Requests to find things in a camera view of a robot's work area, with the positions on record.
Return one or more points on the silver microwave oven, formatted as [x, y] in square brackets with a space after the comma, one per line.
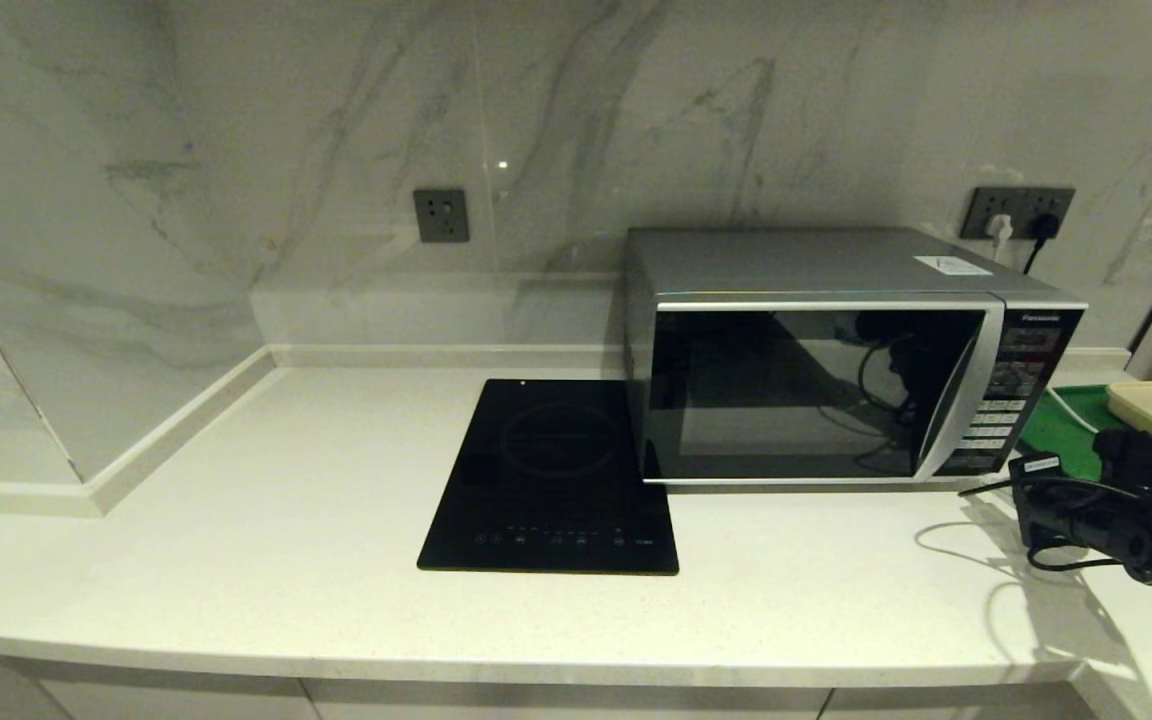
[786, 262]

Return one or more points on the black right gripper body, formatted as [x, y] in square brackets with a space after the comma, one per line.
[1146, 460]

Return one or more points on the black power plug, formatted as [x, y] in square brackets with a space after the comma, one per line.
[1042, 227]

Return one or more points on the white paper sheet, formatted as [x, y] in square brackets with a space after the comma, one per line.
[952, 265]

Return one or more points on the white power plug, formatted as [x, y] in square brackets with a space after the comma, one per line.
[998, 229]

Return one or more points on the black induction cooktop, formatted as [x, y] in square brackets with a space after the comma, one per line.
[551, 480]

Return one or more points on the grey double wall socket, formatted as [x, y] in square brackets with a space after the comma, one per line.
[1016, 202]

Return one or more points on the grey single wall socket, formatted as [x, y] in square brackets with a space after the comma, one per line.
[441, 215]

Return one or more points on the green tray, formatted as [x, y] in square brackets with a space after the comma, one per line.
[1061, 430]

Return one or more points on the black glass microwave door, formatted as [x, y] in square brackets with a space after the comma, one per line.
[756, 400]

